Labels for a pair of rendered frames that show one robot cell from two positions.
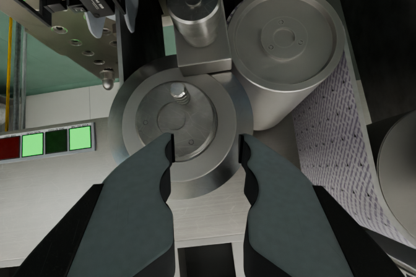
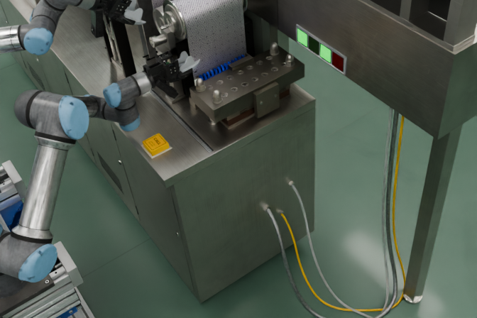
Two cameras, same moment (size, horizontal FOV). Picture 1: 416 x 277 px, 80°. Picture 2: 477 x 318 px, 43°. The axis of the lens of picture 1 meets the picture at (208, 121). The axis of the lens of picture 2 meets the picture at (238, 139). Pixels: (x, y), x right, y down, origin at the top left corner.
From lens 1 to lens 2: 2.10 m
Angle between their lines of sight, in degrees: 63
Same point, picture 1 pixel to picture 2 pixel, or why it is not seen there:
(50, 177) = (319, 25)
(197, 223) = not seen: outside the picture
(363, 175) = not seen: outside the picture
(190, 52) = (165, 34)
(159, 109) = (171, 26)
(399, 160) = not seen: outside the picture
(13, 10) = (235, 95)
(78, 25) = (238, 79)
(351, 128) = not seen: outside the picture
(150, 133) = (171, 23)
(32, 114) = not seen: outside the picture
